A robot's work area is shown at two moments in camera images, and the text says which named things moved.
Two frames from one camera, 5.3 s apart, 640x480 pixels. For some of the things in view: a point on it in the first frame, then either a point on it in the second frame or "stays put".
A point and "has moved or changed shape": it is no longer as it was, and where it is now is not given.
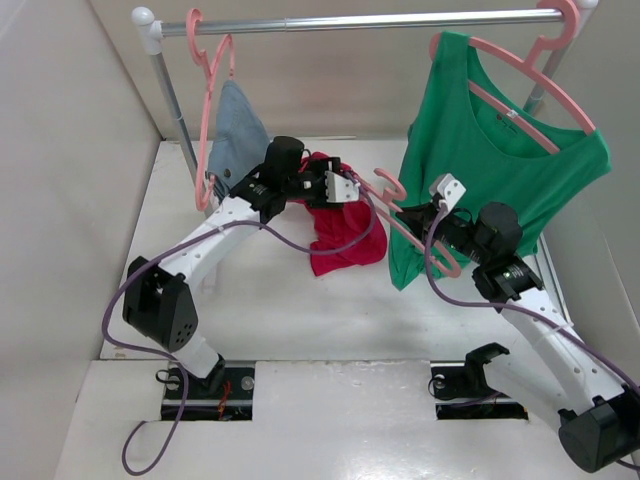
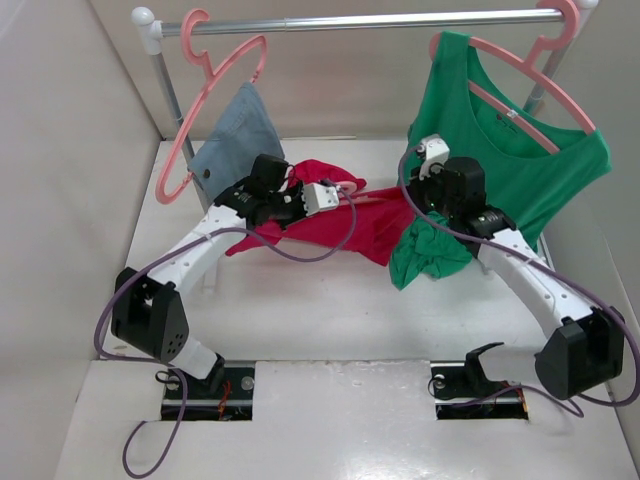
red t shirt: (331, 227) has moved or changed shape
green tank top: (483, 134) stays put
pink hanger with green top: (527, 69) stays put
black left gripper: (320, 169) → (297, 191)
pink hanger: (446, 261) has moved or changed shape
